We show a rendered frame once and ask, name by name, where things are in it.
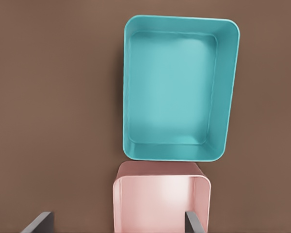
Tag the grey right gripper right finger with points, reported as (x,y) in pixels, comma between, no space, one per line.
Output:
(192,223)

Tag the teal rectangular tray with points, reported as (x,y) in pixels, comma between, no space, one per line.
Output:
(169,92)

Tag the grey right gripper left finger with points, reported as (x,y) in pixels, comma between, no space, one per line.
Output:
(41,224)

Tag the pink rectangular tray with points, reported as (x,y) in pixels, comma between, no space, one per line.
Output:
(155,204)

